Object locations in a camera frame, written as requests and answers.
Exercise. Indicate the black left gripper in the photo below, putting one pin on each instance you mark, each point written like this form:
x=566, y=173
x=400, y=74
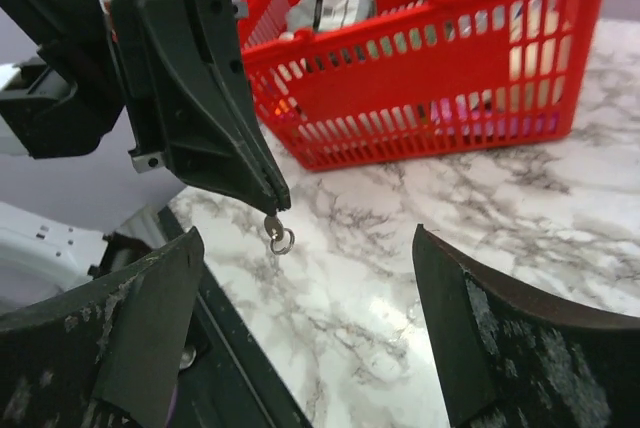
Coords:
x=189, y=103

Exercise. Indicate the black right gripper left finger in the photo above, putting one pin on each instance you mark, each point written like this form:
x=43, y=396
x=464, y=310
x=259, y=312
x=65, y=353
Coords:
x=51, y=356

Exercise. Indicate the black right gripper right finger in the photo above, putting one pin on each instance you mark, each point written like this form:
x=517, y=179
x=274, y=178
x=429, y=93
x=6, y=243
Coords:
x=508, y=354

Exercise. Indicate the small silver key with ring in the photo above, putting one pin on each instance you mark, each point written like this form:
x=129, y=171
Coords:
x=282, y=239

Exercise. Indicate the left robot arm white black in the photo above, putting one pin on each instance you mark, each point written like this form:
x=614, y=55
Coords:
x=69, y=96

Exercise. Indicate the grey foil snack bag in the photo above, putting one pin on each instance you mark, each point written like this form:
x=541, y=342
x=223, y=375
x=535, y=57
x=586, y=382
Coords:
x=328, y=15

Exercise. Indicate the red plastic basket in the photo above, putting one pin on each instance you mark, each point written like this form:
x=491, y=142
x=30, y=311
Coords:
x=422, y=78

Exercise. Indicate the black mounting base rail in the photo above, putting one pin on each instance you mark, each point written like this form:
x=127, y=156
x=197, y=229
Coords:
x=215, y=348

